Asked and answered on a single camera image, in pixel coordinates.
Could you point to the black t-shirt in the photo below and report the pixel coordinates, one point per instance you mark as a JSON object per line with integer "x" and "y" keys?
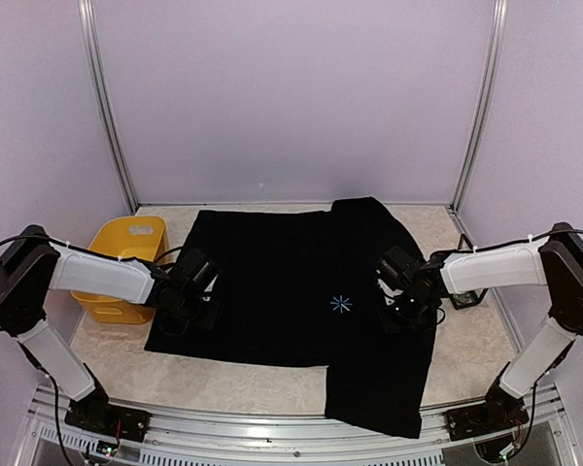
{"x": 300, "y": 290}

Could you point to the black brooch box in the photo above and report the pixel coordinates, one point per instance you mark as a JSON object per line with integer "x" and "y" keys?
{"x": 465, "y": 244}
{"x": 465, "y": 300}

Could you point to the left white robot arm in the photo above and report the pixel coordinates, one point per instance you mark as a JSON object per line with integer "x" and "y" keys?
{"x": 33, "y": 263}

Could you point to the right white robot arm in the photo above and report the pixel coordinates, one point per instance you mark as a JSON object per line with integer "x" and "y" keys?
{"x": 553, "y": 259}

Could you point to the left aluminium frame post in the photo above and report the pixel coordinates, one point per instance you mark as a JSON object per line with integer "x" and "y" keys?
{"x": 102, "y": 95}

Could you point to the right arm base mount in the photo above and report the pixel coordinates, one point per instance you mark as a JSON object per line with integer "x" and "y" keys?
{"x": 483, "y": 419}

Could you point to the right aluminium frame post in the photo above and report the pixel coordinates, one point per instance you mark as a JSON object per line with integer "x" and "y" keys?
{"x": 483, "y": 104}

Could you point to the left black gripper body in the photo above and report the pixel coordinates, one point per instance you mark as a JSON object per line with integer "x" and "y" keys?
{"x": 190, "y": 313}

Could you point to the yellow plastic basket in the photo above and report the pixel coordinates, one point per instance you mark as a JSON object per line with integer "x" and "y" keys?
{"x": 143, "y": 237}

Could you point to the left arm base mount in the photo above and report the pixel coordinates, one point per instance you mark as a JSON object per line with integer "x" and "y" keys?
{"x": 109, "y": 420}

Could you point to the near black brooch box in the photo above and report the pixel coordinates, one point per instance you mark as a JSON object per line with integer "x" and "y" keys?
{"x": 465, "y": 300}

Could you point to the far black brooch box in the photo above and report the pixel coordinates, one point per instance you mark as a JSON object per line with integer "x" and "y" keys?
{"x": 465, "y": 244}

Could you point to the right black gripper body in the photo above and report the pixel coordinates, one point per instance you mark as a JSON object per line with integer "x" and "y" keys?
{"x": 407, "y": 315}

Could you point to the front aluminium rail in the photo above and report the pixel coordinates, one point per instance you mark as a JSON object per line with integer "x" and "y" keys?
{"x": 188, "y": 437}

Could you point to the aluminium frame post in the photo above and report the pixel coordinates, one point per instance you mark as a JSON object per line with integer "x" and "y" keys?
{"x": 102, "y": 95}
{"x": 483, "y": 104}

